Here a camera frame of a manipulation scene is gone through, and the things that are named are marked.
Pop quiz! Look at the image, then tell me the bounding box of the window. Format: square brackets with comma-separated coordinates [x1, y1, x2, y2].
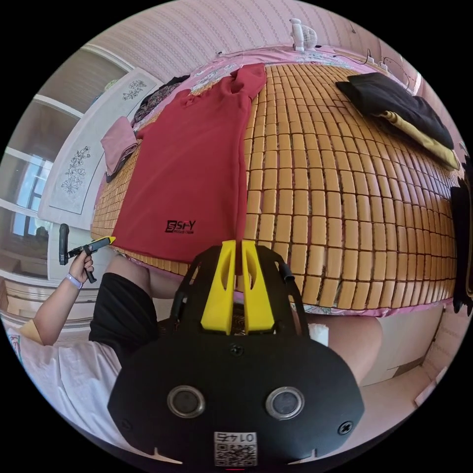
[0, 146, 56, 259]

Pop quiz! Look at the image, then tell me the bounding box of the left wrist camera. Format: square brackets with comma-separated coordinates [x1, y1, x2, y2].
[59, 223, 70, 267]

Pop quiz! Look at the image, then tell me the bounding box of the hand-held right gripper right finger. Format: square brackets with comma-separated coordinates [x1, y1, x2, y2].
[241, 239, 277, 336]

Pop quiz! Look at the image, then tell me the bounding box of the pink folded garment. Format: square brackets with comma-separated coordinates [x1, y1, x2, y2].
[100, 116, 141, 184]

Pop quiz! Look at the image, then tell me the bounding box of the person's body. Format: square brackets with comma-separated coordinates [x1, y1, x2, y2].
[5, 254, 383, 450]

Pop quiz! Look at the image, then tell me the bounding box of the pile of black and yellow clothes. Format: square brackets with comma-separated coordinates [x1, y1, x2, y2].
[335, 71, 461, 171]

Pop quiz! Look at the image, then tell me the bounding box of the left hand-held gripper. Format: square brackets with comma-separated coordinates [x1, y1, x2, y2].
[66, 236, 117, 284]

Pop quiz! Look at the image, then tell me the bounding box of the white power strip with cable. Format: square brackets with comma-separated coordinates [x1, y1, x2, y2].
[363, 48, 399, 73]

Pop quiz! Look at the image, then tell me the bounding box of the white fan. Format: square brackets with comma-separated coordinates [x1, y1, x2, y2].
[289, 17, 319, 53]

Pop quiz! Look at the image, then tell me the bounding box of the dark floral garment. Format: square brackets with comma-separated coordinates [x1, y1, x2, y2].
[133, 74, 191, 125]

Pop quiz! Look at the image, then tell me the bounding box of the person's left hand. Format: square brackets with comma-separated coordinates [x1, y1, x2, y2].
[68, 252, 95, 286]

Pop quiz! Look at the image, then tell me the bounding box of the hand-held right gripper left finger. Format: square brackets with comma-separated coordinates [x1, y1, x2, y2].
[201, 239, 237, 336]

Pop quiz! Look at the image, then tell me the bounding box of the white cupboard with floral doors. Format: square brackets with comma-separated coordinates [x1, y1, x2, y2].
[36, 66, 164, 225]

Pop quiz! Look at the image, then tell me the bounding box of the person's left forearm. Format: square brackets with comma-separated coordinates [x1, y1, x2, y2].
[31, 272, 85, 346]

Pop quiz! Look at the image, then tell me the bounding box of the black cloth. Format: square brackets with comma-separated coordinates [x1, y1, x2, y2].
[449, 153, 473, 317]

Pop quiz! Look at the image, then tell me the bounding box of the red long sleeve shirt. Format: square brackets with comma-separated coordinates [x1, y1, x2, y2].
[110, 62, 267, 276]

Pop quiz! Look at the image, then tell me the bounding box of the bed with woven mat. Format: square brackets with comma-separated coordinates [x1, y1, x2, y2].
[90, 46, 470, 319]

